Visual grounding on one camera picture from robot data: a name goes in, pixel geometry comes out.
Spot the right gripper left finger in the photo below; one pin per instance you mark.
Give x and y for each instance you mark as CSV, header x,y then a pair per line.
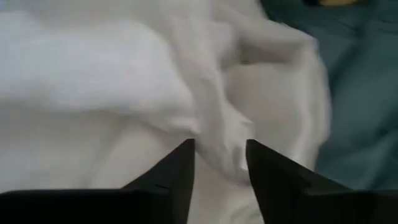
x,y
168,193

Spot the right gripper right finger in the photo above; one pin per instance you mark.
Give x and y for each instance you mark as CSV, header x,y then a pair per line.
x,y
280,193

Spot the white shirt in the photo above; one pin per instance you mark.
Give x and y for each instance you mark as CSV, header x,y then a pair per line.
x,y
124,77

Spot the grey-green trousers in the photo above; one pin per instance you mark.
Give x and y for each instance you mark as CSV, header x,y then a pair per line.
x,y
363,93

